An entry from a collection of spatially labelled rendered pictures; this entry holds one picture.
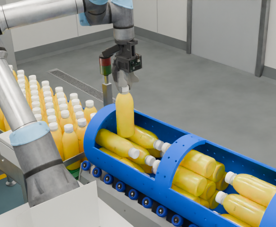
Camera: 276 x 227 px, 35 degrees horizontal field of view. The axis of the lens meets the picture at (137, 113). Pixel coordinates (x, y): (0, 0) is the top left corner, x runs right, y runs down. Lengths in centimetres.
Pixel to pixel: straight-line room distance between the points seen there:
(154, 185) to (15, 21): 71
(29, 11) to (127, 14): 35
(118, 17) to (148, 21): 522
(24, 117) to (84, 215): 38
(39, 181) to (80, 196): 12
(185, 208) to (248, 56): 412
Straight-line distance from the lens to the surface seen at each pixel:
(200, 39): 598
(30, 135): 127
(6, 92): 146
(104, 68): 233
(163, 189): 153
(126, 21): 157
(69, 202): 122
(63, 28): 654
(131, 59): 160
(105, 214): 137
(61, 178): 125
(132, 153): 170
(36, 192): 126
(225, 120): 439
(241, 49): 554
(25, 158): 127
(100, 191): 190
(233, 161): 165
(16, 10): 142
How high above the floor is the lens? 201
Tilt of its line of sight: 26 degrees down
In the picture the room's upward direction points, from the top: 2 degrees counter-clockwise
